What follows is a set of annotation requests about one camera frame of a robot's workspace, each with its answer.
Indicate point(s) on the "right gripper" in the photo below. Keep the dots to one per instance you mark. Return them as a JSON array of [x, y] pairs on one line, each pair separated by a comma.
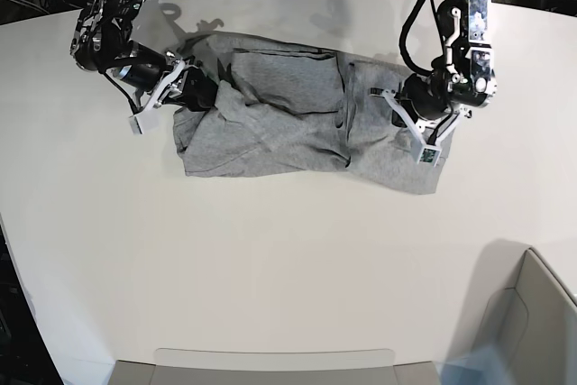
[[164, 79]]

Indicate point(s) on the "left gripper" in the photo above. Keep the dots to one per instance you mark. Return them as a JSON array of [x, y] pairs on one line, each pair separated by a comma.
[[426, 111]]

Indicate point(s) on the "grey T-shirt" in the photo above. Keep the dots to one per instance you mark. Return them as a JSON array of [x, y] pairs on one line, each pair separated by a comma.
[[282, 107]]

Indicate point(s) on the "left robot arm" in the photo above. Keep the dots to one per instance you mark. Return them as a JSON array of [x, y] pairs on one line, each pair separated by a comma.
[[463, 28]]

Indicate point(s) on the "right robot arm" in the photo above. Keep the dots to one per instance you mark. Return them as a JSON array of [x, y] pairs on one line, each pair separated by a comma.
[[102, 43]]

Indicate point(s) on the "grey cardboard box right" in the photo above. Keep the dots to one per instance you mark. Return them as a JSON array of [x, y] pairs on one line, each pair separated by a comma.
[[536, 338]]

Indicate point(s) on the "blue translucent bag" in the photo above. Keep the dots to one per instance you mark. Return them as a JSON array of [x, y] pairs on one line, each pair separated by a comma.
[[484, 365]]

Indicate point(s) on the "grey bin front edge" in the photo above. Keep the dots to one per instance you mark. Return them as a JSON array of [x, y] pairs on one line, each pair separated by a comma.
[[176, 366]]

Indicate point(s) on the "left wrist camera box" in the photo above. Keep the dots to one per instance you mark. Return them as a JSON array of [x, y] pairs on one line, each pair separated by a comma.
[[426, 154]]

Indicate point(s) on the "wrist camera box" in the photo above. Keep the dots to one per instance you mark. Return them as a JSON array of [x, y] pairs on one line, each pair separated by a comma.
[[143, 122], [426, 154]]

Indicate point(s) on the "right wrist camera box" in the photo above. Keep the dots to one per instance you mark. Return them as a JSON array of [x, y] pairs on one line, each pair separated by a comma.
[[143, 122]]

